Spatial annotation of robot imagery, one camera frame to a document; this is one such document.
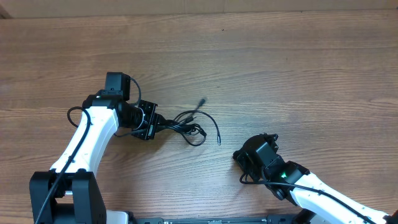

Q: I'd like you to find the thick black USB cable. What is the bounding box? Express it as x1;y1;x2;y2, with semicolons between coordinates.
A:
155;98;208;147

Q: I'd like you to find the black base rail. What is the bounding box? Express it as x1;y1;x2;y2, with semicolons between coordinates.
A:
128;215;313;224

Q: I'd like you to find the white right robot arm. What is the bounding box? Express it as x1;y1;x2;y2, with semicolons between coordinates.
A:
233;133;397;223

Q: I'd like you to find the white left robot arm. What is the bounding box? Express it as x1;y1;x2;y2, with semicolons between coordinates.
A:
29;90;157;223

